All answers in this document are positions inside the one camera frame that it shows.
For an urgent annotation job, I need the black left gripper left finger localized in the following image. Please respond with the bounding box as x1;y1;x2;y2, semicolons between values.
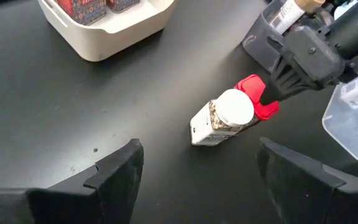
26;138;145;224

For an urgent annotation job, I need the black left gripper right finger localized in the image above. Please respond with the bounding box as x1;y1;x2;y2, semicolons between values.
257;137;358;224

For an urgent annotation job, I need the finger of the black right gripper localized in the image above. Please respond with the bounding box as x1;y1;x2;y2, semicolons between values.
259;57;323;106

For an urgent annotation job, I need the dark smoky plastic bin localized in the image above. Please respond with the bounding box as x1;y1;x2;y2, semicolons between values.
242;0;295;74

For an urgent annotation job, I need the clear plastic bin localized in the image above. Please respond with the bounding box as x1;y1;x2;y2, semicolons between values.
321;73;358;162

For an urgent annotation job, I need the white plastic bin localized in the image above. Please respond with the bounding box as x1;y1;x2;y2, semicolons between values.
37;0;178;62

